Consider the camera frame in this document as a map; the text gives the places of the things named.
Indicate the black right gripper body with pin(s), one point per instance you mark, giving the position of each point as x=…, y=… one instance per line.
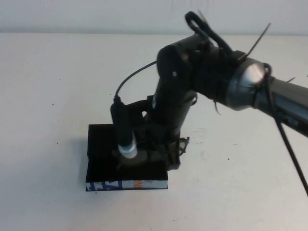
x=168, y=115

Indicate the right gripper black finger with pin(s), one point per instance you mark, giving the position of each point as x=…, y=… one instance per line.
x=174, y=156
x=157, y=150

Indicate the black glasses case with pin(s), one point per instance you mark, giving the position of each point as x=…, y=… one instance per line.
x=101, y=168

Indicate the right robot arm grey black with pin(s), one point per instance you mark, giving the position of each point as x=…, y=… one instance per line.
x=240, y=79

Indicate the short black zip tie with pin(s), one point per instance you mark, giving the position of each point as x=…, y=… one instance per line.
x=217, y=109
x=291, y=79

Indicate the long black zip tie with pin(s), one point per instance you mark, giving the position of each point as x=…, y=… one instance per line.
x=258, y=41

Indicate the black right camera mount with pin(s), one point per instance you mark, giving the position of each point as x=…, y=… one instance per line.
x=137, y=108

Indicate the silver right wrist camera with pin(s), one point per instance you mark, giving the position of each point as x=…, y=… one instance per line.
x=125, y=134

